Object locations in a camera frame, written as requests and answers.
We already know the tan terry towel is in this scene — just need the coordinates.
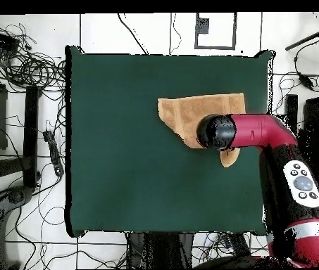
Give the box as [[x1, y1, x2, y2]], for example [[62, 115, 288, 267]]
[[157, 92, 247, 169]]

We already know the dark green table cloth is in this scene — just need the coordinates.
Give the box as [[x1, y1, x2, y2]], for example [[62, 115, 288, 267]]
[[64, 45, 275, 238]]

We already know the black power strip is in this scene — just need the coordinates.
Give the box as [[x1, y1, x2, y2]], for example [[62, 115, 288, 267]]
[[42, 129, 65, 177], [227, 232, 251, 257]]

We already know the dark grey square plate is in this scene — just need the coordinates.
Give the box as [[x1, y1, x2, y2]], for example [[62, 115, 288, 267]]
[[195, 17, 210, 34]]

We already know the black power adapter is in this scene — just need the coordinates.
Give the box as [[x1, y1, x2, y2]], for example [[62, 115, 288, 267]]
[[297, 72, 315, 91]]

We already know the black tripod pole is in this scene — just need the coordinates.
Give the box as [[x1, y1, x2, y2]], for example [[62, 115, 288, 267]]
[[284, 12, 319, 52]]

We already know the black electronics box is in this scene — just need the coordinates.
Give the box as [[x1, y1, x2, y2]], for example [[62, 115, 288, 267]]
[[0, 28, 20, 53]]

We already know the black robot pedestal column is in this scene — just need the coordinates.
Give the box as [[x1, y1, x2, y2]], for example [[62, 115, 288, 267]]
[[126, 231, 195, 269]]

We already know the grey square floor frame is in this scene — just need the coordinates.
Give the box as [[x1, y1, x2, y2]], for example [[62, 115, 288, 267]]
[[194, 12, 237, 51]]

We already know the long black cable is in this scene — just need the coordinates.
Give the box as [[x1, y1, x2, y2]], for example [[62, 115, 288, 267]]
[[117, 13, 149, 55]]

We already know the black metal frame stand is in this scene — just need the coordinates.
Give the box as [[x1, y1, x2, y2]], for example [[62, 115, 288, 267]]
[[284, 94, 319, 147], [0, 61, 42, 192]]

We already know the grey pedestal leg with caster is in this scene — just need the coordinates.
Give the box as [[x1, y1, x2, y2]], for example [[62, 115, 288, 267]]
[[0, 185, 35, 269]]

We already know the black coiled cable bundle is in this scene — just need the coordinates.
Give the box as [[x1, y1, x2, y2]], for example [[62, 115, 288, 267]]
[[0, 22, 67, 91]]

